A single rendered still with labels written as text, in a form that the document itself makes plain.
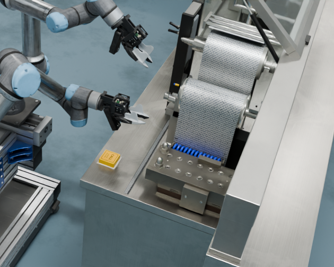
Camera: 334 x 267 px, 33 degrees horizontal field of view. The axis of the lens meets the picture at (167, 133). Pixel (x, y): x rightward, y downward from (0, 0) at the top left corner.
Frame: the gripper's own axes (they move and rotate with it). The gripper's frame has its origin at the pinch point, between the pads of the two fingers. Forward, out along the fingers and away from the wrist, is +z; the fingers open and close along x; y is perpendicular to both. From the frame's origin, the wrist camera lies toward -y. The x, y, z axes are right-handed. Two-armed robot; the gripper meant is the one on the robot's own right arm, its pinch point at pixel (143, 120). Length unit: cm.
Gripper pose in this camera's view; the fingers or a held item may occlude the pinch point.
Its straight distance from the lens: 234.5
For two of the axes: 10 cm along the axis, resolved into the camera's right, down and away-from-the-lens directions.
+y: 1.4, -7.6, -6.4
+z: 9.3, 3.2, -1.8
